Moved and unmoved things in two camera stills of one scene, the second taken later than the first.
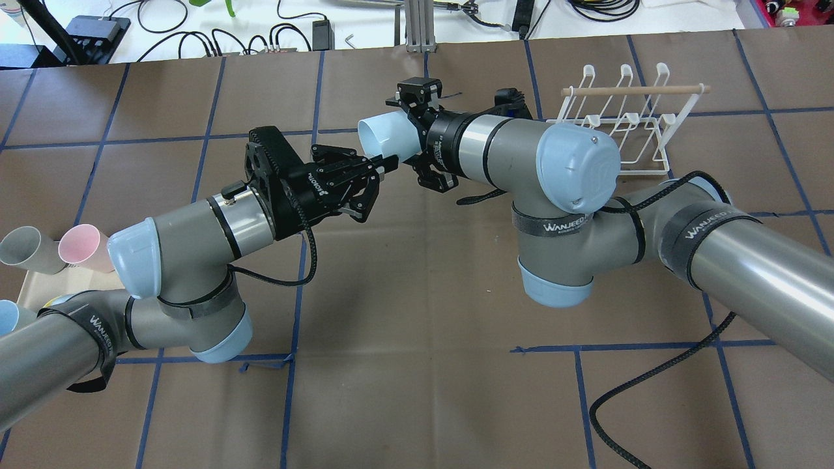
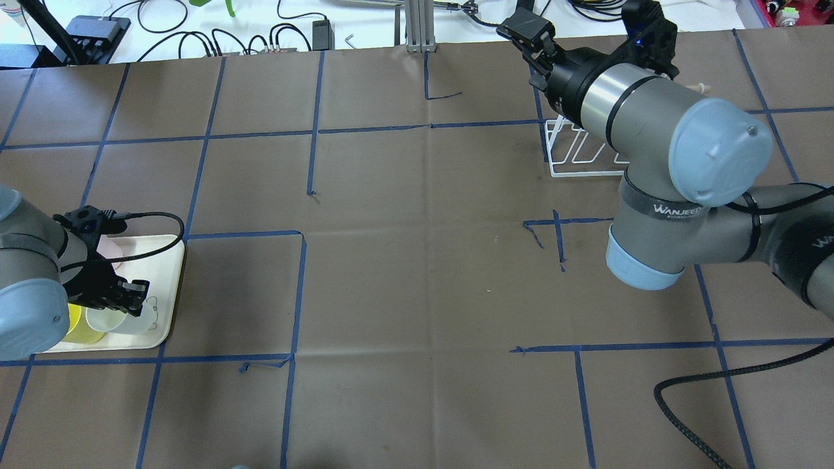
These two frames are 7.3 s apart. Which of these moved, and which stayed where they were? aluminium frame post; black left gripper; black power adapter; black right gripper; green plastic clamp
Moved: black right gripper; black left gripper
Stayed: green plastic clamp; black power adapter; aluminium frame post
